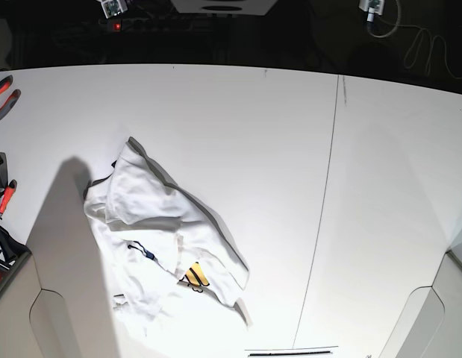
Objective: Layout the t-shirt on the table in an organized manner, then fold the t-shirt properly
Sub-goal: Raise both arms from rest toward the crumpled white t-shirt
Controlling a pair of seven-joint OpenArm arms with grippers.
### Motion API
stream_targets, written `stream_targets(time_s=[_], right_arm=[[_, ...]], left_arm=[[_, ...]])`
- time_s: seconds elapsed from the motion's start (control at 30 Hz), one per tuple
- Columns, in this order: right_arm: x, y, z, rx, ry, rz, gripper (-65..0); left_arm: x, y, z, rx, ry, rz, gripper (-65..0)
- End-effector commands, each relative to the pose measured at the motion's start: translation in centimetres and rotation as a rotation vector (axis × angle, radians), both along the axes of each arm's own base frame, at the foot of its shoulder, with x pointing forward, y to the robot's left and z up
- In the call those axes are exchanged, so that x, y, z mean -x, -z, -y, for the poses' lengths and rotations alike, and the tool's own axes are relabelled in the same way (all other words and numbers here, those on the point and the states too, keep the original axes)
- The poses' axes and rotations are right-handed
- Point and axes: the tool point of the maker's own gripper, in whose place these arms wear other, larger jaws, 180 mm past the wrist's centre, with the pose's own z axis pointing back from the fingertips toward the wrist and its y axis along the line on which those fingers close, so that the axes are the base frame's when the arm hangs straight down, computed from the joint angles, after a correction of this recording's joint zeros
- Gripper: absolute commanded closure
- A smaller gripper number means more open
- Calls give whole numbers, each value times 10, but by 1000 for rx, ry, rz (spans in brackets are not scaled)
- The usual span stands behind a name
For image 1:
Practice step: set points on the white printed t-shirt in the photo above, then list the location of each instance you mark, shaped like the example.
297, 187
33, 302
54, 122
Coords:
155, 235

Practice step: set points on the white box at top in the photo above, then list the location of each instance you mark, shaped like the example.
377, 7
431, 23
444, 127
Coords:
245, 7

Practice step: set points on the black power strip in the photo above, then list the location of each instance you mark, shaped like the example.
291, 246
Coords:
141, 25

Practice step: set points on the small circuit board left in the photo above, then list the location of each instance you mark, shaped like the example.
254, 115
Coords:
113, 8

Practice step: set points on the small circuit board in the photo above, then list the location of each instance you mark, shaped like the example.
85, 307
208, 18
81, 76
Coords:
377, 6
113, 8

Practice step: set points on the small circuit board right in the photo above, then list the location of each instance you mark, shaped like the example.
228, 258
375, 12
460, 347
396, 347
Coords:
377, 6

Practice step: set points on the orange handled tool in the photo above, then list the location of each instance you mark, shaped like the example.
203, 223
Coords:
8, 193

